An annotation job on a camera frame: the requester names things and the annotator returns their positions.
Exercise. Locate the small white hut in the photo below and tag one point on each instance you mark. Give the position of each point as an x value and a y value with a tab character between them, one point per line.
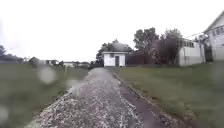
109	60

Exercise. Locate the grey roofed building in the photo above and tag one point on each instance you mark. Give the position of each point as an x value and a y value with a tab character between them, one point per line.
120	47

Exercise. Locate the grey gravel path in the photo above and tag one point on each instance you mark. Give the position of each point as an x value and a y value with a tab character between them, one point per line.
96	103

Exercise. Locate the distant row of buildings and trees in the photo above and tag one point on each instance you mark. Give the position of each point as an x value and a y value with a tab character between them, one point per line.
70	64

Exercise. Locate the group of trees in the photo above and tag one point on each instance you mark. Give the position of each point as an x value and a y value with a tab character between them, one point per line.
145	36

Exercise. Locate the dark tall bush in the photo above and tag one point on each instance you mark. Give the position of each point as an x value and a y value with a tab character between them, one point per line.
168	50

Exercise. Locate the green grass field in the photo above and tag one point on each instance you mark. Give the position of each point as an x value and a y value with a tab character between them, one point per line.
180	83
23	91

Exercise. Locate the white low building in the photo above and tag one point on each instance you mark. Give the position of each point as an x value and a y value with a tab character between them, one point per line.
191	55

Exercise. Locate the large pale building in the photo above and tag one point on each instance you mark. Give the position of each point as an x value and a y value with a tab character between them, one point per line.
218	40

